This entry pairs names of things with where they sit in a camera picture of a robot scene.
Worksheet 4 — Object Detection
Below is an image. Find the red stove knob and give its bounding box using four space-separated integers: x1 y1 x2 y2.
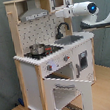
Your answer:
47 65 53 71
64 55 70 61

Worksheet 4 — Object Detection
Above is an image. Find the right red stove knob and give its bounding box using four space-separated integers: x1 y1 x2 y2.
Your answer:
64 55 70 61

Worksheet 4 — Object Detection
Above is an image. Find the white toy microwave door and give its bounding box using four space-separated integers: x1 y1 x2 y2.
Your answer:
49 0 72 12

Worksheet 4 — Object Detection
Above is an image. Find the white oven door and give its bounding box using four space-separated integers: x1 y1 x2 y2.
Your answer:
44 78 93 110

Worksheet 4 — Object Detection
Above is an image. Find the wooden toy kitchen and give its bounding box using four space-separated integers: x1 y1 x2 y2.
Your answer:
5 0 96 110

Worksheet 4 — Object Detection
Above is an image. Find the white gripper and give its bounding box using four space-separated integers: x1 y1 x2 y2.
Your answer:
55 6 73 18

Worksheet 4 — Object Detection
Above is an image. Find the silver toy pot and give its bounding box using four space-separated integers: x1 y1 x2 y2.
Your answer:
30 43 45 55

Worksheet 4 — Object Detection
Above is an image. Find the black toy stovetop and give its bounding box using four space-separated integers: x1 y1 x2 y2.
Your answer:
26 45 61 60

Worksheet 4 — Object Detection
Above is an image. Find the left red stove knob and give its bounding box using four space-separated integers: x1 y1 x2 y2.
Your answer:
47 65 53 71

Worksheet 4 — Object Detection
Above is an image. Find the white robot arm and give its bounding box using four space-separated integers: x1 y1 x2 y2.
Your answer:
55 1 110 30

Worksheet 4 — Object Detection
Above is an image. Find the grey range hood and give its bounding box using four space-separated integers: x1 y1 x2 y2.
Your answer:
19 0 49 22

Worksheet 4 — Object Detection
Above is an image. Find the black toy faucet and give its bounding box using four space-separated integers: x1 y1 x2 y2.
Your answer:
55 22 69 40

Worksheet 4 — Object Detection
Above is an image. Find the grey toy sink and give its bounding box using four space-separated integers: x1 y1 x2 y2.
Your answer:
55 35 83 46

